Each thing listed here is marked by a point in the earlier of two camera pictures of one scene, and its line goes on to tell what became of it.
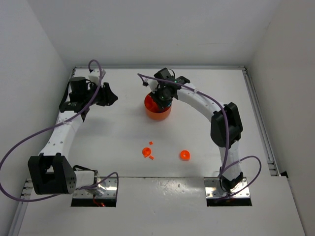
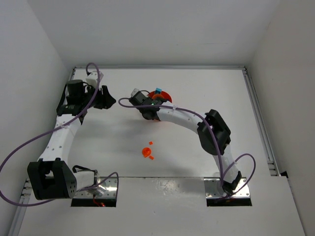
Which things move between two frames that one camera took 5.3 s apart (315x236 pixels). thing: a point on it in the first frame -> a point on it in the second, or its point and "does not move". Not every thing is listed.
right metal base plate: [212, 188] does not move
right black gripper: [162, 104] -> [160, 100]
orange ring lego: [146, 151] does not move
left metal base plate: [107, 189] does not move
